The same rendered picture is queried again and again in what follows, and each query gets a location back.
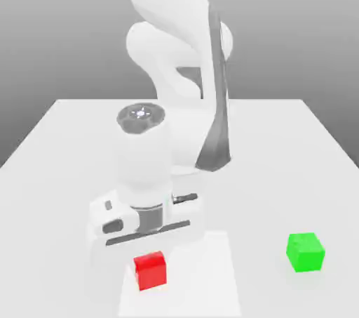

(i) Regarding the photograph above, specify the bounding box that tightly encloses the small red cube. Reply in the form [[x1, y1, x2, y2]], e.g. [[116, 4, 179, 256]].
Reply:
[[133, 250, 168, 291]]

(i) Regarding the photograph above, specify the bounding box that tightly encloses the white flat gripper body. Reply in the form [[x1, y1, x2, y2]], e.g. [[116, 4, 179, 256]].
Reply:
[[88, 218, 208, 270]]

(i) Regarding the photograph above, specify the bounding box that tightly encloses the small green cube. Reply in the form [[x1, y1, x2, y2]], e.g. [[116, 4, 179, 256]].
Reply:
[[285, 232, 326, 273]]

